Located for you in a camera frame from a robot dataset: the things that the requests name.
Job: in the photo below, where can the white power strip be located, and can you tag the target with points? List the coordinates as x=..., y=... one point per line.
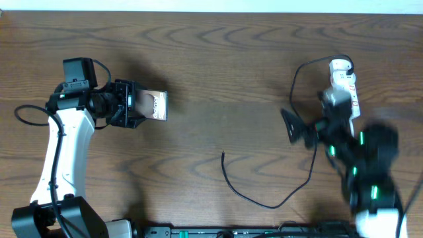
x=340, y=80

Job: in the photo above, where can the bronze Galaxy smartphone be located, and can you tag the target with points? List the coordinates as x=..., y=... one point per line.
x=152, y=104

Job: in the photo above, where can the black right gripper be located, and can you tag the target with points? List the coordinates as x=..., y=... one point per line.
x=300, y=128

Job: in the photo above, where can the white USB charger plug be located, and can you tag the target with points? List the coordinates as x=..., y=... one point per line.
x=341, y=65

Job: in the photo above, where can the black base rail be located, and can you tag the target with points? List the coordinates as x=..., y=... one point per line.
x=286, y=230

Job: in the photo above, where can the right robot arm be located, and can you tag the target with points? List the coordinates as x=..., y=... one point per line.
x=367, y=184

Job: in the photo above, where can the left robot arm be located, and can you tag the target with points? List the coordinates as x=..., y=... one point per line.
x=58, y=207

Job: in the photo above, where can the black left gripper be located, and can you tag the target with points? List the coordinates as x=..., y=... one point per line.
x=125, y=103

